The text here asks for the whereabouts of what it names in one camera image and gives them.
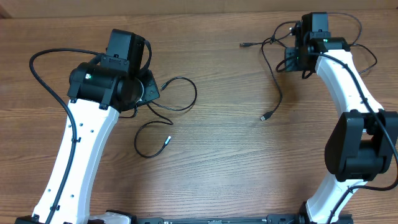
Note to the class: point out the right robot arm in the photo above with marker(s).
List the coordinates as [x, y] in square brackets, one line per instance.
[363, 142]

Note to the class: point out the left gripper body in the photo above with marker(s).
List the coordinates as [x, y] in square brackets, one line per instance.
[150, 91]

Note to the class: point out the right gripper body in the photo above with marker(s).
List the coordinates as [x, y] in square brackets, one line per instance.
[293, 60]

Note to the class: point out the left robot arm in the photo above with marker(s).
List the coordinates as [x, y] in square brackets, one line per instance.
[99, 91]

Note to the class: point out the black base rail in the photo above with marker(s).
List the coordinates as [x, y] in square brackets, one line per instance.
[217, 220]

